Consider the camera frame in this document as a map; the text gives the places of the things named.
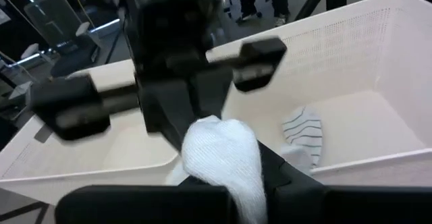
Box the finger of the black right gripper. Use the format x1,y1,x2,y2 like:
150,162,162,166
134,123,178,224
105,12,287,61
138,76,196,151
188,67,234,123

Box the yellow cable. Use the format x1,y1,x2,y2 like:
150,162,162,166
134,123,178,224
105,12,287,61
65,0,97,28

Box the white perforated plastic basket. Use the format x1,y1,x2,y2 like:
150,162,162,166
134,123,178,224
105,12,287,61
0,59,190,206
204,0,432,188

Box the white knit sock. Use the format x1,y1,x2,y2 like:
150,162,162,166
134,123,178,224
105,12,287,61
165,115,269,224

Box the white dark-striped sock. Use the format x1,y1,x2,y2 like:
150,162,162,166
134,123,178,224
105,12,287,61
279,105,324,176

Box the grey office chair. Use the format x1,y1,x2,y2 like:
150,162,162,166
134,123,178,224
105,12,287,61
22,0,102,78

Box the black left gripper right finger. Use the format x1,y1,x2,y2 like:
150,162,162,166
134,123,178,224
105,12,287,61
258,141,432,224

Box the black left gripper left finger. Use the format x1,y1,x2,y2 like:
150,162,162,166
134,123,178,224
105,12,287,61
55,184,239,224

